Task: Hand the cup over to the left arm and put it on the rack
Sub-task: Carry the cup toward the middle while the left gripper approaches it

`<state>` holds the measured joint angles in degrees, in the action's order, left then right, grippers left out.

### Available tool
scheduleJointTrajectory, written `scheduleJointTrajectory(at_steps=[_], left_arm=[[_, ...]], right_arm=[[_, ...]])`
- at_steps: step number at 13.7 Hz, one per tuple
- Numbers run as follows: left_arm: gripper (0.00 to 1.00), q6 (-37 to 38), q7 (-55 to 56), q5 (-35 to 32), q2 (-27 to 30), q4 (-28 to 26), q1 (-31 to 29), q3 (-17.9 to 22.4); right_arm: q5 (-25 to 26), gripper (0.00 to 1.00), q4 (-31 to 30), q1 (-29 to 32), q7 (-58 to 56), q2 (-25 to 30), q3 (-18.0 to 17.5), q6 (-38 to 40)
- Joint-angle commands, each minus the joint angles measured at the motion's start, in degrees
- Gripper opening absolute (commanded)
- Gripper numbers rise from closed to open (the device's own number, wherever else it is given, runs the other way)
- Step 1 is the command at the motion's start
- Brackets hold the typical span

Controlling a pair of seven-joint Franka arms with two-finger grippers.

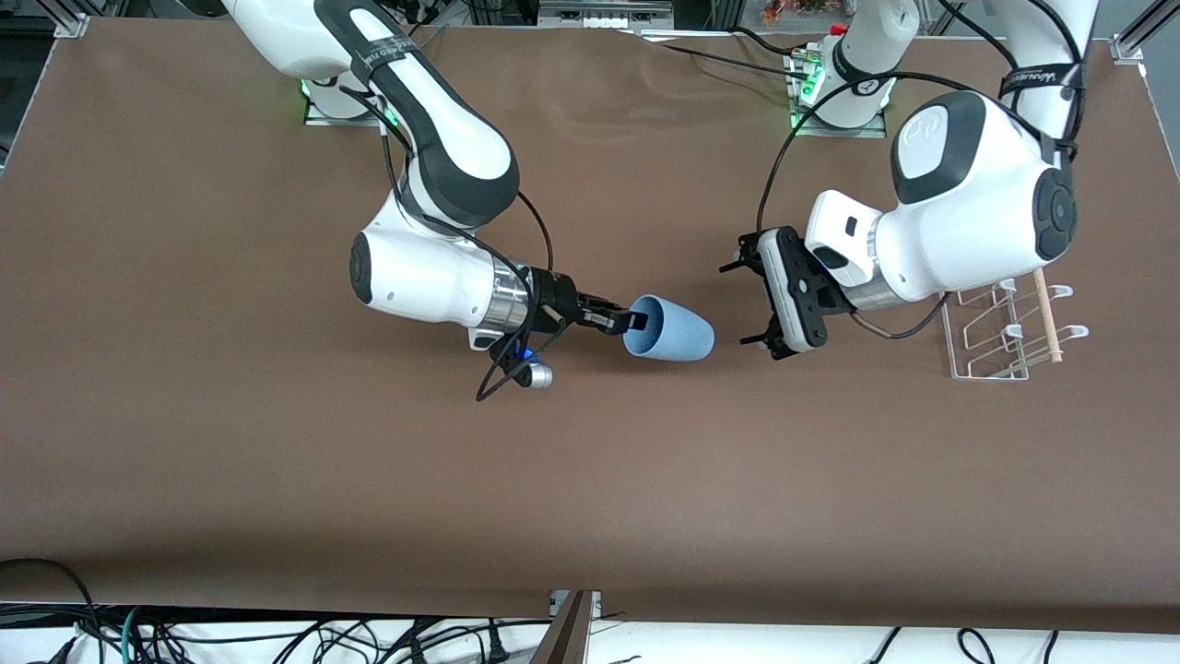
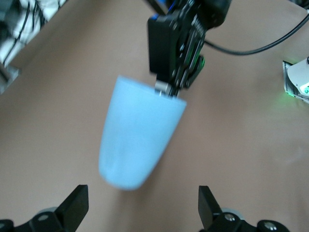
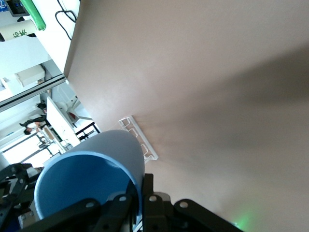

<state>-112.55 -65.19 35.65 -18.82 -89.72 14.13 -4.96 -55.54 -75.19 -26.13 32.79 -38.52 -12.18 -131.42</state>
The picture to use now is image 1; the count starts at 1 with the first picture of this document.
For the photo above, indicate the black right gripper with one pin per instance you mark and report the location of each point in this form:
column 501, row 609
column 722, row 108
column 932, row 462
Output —
column 558, row 295

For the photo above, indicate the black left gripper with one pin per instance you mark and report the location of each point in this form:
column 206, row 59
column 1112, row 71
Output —
column 752, row 255

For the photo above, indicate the blue plastic cup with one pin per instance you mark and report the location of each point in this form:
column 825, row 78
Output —
column 678, row 337

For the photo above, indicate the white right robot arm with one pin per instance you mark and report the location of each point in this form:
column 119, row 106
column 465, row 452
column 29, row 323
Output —
column 415, row 277

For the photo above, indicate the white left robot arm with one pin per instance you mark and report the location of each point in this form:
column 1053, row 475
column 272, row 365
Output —
column 977, row 231

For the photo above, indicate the brown table cover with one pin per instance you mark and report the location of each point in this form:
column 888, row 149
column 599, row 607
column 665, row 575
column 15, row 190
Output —
column 590, row 480

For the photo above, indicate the white power strip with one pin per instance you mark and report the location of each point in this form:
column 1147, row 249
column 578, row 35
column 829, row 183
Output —
column 604, row 20

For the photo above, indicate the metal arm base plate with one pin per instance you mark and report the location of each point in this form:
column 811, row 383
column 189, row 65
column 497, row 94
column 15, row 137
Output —
column 871, row 133
column 323, row 117

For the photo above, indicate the aluminium frame post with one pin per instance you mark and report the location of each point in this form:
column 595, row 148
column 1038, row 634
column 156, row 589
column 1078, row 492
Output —
column 1143, row 32
column 72, row 20

